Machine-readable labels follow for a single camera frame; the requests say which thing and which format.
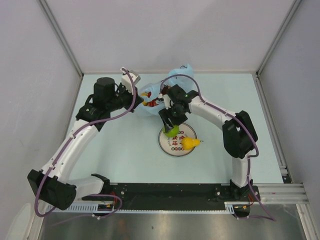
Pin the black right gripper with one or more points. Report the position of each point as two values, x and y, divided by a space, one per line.
165 114

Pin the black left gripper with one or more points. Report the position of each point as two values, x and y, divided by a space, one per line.
130 96

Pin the green fake apple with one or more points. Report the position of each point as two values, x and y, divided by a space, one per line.
172 132

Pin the round printed white plate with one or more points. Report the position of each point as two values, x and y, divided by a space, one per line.
172 145

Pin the red fake cherry bunch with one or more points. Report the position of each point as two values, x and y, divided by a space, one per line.
154 102

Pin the yellow fake fruit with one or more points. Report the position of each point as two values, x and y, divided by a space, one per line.
189 143

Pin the dark brown fake mangosteen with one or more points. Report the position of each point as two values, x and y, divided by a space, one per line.
165 89

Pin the light blue printed plastic bag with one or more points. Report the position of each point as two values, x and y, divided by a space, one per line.
184 82

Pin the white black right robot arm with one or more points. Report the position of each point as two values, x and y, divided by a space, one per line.
238 132

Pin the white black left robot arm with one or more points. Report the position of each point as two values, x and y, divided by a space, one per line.
52 183

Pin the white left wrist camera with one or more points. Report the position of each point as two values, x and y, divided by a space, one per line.
129 79

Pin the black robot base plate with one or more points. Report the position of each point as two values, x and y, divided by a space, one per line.
188 197

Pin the white slotted cable duct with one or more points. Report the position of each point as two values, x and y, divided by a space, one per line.
90 207

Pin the aluminium frame rail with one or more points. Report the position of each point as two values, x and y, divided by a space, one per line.
282 193

